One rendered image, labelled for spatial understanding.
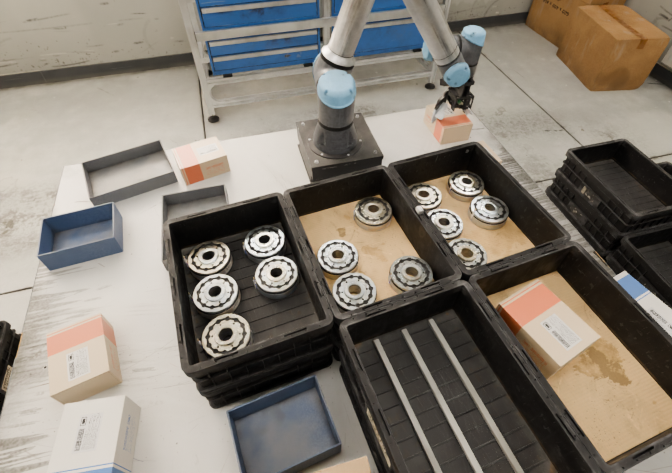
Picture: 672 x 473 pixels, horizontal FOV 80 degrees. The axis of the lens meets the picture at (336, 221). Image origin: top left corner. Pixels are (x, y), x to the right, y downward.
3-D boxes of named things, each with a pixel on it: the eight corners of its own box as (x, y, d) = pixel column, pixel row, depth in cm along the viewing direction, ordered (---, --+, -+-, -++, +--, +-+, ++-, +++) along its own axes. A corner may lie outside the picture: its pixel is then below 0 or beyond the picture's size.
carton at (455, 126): (423, 121, 164) (426, 105, 158) (449, 116, 166) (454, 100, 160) (440, 145, 154) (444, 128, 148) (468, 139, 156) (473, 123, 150)
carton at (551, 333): (583, 352, 86) (600, 336, 81) (545, 381, 82) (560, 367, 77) (525, 296, 95) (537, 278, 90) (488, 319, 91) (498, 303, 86)
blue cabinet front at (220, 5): (213, 74, 262) (190, -21, 219) (320, 60, 275) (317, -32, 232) (213, 77, 260) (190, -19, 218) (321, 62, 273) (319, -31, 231)
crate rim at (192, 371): (164, 227, 99) (161, 221, 97) (282, 196, 106) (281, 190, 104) (185, 381, 74) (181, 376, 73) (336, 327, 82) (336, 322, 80)
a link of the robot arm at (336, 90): (319, 129, 126) (319, 91, 116) (315, 104, 135) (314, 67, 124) (356, 127, 128) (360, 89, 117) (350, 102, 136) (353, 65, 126)
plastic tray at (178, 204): (166, 205, 132) (161, 194, 128) (227, 194, 136) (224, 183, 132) (166, 271, 115) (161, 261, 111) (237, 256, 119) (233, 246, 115)
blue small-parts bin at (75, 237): (122, 216, 129) (113, 201, 124) (123, 251, 120) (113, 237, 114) (54, 233, 124) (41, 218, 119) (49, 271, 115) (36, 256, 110)
